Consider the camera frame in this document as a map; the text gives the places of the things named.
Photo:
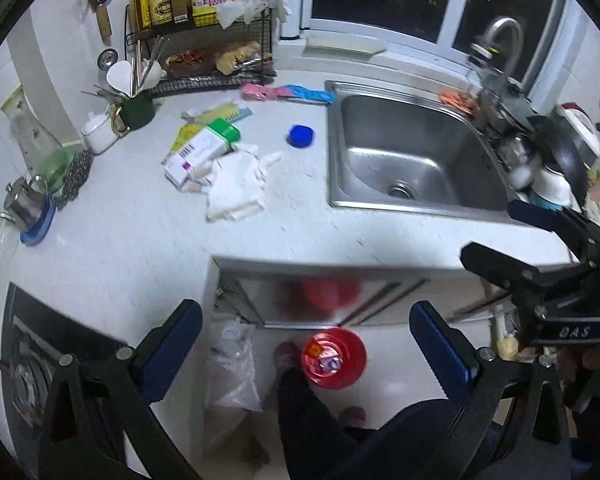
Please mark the stainless steel pot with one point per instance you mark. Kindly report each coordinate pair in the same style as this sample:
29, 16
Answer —
517, 152

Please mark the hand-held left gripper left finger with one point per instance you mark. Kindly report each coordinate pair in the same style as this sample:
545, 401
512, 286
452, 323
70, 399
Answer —
172, 350

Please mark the black wok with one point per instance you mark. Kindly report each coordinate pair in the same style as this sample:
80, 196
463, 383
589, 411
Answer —
565, 160

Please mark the person's right hand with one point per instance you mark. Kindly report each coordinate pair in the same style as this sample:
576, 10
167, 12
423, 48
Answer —
592, 370

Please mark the bag of beige dried food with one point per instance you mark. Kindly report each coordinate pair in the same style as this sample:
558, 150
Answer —
235, 55

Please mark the bundle of chopsticks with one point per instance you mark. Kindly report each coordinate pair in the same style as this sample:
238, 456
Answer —
147, 65

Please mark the blue dish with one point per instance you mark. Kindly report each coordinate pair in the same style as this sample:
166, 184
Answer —
40, 230

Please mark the white plastic bag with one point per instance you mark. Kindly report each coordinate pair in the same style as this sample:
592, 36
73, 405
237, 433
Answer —
232, 375

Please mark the white barcode box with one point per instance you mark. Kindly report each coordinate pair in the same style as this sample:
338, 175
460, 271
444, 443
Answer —
195, 147

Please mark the glass pitcher with green base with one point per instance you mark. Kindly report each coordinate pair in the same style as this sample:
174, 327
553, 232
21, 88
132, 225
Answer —
35, 140

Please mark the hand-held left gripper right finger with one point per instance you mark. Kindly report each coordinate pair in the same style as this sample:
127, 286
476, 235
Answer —
437, 350

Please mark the orange cloth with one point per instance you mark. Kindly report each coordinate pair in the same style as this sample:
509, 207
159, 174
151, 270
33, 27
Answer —
457, 99

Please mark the dark green mug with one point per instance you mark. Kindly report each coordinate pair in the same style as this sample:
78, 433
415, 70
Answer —
137, 112

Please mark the green and white box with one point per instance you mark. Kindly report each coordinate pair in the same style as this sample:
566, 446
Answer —
225, 130

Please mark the red plastic bucket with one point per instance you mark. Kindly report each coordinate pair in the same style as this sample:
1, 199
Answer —
352, 365

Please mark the steel wool scrubber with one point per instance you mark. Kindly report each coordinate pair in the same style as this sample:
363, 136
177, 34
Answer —
77, 175

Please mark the white and blue bowl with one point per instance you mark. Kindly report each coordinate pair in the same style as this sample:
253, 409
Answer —
552, 187

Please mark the chrome kitchen faucet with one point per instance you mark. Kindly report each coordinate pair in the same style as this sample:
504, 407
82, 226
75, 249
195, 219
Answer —
510, 60

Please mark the white and pink box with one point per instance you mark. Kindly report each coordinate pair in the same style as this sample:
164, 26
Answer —
185, 175

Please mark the blue plastic cap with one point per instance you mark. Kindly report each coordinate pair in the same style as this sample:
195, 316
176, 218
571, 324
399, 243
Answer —
300, 136

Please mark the dried red chilies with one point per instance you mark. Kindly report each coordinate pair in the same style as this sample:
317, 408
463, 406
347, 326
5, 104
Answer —
190, 60

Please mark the stainless steel sink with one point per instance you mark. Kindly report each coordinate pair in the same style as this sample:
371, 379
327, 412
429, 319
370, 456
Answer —
405, 145

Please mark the hanging white plastic bags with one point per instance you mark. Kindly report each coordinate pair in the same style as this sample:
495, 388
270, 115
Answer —
240, 10

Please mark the black gas stove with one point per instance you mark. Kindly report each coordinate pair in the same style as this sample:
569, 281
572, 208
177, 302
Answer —
25, 360

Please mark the white ladle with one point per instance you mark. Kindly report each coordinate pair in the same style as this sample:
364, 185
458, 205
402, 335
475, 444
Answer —
122, 77

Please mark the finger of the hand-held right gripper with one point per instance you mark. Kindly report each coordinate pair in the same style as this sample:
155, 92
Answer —
490, 262
530, 212

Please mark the person's leg in dark trousers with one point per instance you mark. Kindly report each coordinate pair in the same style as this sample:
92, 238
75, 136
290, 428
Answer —
305, 425
400, 435

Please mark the pink and blue glove packet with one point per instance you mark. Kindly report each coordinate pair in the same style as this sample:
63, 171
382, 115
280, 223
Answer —
280, 92

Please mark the yellow bristle scrubbing brush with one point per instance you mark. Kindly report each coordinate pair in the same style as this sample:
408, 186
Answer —
225, 111

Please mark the crumpled white paper towel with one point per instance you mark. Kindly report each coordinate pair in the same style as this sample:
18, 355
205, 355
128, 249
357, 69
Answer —
235, 185

